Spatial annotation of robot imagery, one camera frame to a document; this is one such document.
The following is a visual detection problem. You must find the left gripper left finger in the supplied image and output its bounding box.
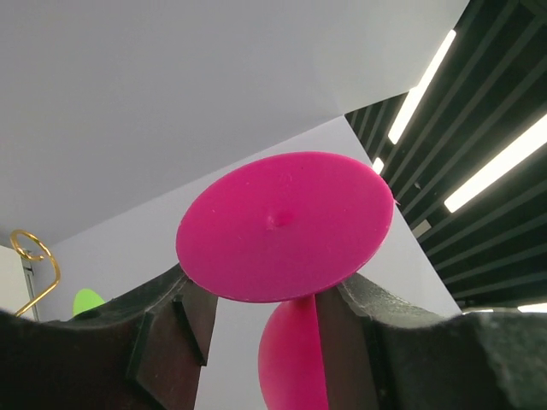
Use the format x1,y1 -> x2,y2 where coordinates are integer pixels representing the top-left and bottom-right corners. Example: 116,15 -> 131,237
1,266 -> 217,409

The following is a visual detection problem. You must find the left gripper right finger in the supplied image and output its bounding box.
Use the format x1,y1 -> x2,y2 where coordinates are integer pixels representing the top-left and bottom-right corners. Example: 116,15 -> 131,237
315,275 -> 546,409

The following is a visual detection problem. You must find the green wine glass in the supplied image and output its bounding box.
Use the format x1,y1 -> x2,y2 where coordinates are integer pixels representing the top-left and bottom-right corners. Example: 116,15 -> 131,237
73,289 -> 105,316

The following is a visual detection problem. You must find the magenta wine glass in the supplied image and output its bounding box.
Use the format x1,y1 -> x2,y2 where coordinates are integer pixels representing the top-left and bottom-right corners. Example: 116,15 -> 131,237
175,151 -> 394,409

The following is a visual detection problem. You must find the gold wire glass rack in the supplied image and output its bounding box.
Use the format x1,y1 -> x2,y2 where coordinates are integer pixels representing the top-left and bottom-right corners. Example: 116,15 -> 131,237
9,229 -> 62,319

